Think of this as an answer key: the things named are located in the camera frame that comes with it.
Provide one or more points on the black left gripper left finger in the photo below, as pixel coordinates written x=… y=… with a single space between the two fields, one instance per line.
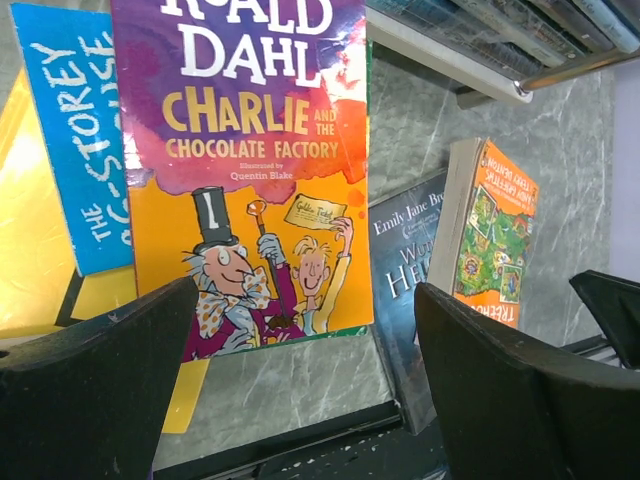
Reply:
x=90 y=401

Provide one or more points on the blue 26-Storey Treehouse book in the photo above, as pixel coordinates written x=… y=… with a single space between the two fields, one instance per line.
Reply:
x=69 y=58

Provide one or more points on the Charlie Chocolate Factory book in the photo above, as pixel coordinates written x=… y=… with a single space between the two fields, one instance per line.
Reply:
x=245 y=126

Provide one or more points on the orange Treehouse book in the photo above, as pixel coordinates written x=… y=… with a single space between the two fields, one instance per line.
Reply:
x=483 y=238

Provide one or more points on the yellow book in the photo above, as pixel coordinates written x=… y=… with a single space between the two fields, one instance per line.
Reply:
x=41 y=291

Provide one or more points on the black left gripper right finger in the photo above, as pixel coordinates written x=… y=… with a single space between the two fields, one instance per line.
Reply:
x=513 y=407

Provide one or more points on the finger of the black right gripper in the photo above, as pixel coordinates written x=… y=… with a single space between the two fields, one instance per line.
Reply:
x=614 y=304

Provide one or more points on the dark Wuthering Heights book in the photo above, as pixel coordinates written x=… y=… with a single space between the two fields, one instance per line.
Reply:
x=402 y=233

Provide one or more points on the white two-tier shelf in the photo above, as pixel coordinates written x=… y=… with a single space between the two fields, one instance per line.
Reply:
x=479 y=84

